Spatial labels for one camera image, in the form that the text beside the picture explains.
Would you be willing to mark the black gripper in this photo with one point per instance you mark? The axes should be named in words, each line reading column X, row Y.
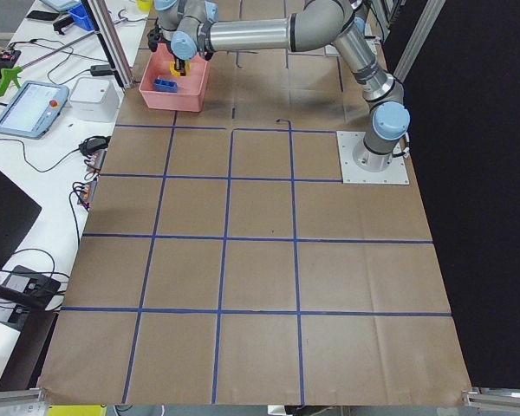
column 180, row 63

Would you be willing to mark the yellow toy block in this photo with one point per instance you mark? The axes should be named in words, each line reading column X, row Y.
column 177, row 74

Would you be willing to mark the blue toy block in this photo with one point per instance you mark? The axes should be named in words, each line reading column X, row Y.
column 165, row 85

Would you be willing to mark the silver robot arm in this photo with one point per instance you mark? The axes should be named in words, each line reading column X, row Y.
column 193, row 28

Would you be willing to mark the pink plastic box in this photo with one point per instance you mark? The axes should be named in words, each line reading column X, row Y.
column 191, row 94

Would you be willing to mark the white square box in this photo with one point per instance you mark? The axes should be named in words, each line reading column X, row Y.
column 94, row 99

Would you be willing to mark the black power adapter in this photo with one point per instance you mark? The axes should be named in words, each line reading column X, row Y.
column 100, row 70

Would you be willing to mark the blue plastic bin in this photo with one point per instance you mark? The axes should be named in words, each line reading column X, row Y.
column 80, row 17

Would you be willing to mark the teach pendant tablet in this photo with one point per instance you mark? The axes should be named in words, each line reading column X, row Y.
column 33, row 109

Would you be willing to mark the brown paper table cover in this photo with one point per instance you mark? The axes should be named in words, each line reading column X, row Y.
column 226, row 262

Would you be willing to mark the black laptop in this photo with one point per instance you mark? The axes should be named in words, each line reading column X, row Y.
column 18, row 213

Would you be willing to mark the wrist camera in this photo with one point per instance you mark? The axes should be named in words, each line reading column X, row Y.
column 154, row 38

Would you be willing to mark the aluminium frame post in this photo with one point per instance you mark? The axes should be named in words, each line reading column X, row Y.
column 106, row 32

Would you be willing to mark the green handled grabber tool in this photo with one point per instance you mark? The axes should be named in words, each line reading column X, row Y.
column 9, row 76

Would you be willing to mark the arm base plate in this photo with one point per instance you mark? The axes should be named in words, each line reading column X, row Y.
column 361, row 167

